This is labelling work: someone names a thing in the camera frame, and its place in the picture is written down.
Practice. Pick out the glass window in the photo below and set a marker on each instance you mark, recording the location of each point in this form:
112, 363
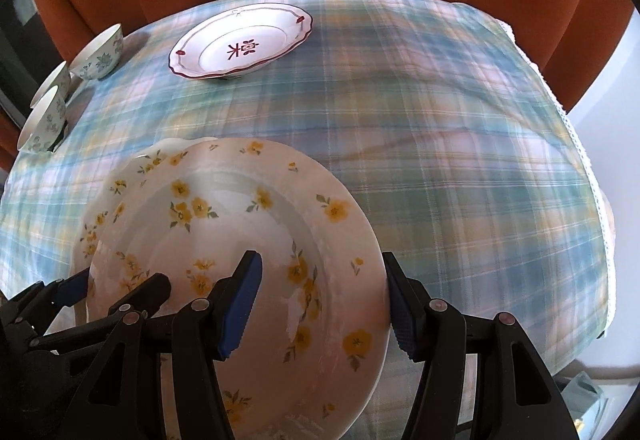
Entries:
12, 50

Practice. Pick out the red-trimmed white plate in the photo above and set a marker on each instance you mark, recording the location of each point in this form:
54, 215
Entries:
270, 35

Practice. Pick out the teal cloth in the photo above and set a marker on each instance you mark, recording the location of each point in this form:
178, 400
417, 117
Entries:
585, 395

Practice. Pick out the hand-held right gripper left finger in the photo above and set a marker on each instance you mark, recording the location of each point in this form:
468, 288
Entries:
242, 305

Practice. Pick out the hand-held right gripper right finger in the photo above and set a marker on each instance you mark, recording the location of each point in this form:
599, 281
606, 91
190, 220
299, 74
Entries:
400, 315

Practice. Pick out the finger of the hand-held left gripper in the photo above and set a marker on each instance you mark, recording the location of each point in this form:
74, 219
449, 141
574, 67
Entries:
75, 287
150, 290

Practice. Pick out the teal floral white bowl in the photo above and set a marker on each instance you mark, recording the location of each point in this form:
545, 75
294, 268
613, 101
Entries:
100, 57
57, 80
45, 125

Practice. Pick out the yellow floral plate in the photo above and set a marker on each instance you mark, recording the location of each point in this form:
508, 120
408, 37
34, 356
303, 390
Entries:
250, 230
125, 180

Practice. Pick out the plaid tablecloth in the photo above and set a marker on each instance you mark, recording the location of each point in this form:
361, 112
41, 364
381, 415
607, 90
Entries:
425, 145

